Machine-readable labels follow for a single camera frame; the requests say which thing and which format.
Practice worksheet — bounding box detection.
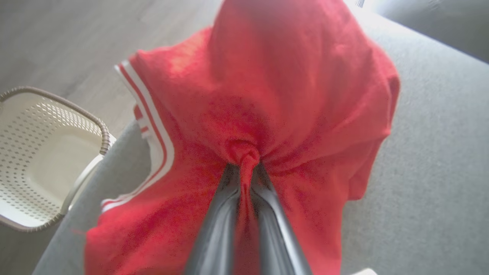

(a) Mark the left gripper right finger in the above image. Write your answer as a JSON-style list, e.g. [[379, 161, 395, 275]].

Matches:
[[252, 162, 312, 275]]

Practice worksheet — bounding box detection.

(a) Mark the grey sofa back cushion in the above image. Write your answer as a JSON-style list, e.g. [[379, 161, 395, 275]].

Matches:
[[376, 0, 489, 63]]

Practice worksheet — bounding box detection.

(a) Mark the grey sofa seat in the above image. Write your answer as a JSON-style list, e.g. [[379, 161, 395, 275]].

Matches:
[[32, 6, 489, 275]]

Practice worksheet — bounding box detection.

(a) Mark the white perforated laundry basket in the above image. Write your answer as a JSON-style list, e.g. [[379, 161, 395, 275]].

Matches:
[[0, 86, 117, 233]]

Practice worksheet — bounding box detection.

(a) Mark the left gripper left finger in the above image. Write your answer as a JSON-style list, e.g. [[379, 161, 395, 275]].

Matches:
[[183, 165, 241, 275]]

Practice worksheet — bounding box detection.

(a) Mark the red basketball jersey white trim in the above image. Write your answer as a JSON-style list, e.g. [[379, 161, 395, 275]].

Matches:
[[84, 0, 401, 275]]

